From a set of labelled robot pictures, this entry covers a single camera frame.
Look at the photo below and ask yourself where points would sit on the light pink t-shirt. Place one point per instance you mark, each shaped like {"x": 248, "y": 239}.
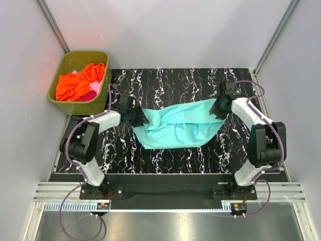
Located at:
{"x": 86, "y": 81}

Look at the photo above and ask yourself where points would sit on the magenta t-shirt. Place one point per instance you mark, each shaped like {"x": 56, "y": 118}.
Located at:
{"x": 87, "y": 97}

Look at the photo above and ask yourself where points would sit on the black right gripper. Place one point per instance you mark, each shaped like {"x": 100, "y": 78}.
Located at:
{"x": 214, "y": 109}

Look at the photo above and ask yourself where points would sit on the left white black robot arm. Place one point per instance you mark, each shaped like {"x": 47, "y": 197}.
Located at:
{"x": 79, "y": 142}

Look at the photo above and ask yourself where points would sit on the olive green plastic bin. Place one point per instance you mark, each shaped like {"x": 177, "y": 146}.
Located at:
{"x": 78, "y": 60}

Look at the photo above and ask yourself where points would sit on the slotted aluminium rail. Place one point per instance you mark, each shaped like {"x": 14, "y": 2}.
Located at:
{"x": 118, "y": 206}

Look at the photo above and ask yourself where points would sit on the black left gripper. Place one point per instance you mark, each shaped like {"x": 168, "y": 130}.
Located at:
{"x": 141, "y": 119}

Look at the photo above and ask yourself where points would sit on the orange t-shirt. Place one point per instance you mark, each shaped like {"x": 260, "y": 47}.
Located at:
{"x": 65, "y": 87}

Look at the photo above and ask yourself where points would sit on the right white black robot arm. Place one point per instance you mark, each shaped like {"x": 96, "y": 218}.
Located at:
{"x": 266, "y": 150}

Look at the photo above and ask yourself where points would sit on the turquoise t-shirt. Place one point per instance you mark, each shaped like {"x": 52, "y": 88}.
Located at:
{"x": 185, "y": 125}

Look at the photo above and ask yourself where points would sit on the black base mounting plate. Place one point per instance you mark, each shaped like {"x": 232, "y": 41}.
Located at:
{"x": 202, "y": 189}

